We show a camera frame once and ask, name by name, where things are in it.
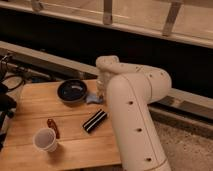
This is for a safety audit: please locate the black white striped block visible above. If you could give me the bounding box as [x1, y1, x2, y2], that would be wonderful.
[82, 109, 107, 133]

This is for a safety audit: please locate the dark ceramic bowl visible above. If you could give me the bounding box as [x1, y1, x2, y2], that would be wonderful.
[57, 79, 88, 103]

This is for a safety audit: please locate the brown red small object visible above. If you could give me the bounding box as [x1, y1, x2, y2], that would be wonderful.
[47, 119, 60, 139]

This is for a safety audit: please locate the white paper cup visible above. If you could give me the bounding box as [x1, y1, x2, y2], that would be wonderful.
[33, 128, 58, 152]

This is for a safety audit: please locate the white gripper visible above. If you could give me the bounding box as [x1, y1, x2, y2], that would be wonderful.
[96, 75, 106, 99]

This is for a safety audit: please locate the black equipment at left edge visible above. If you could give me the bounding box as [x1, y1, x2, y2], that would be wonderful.
[0, 83, 17, 150]

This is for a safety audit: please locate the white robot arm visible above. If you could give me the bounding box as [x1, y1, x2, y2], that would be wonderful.
[96, 55, 172, 171]

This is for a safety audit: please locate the black cable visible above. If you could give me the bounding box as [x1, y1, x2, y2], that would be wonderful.
[0, 54, 26, 93]

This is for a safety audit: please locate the white blue sponge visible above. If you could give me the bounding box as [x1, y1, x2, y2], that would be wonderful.
[86, 93, 103, 104]

